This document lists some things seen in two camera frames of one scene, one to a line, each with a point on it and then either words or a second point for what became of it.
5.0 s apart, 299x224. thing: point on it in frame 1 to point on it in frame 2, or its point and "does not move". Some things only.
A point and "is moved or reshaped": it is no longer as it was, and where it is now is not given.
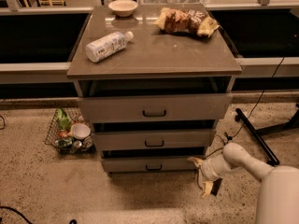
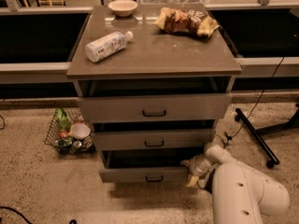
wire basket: (70, 133) does not move
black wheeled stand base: (258, 134) does not move
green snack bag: (64, 119) does not move
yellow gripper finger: (198, 161) to (188, 163)
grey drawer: (154, 139) does not move
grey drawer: (149, 164) is moved or reshaped
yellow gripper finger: (208, 185) to (192, 181)
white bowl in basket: (80, 131) does not move
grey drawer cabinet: (153, 79) does not move
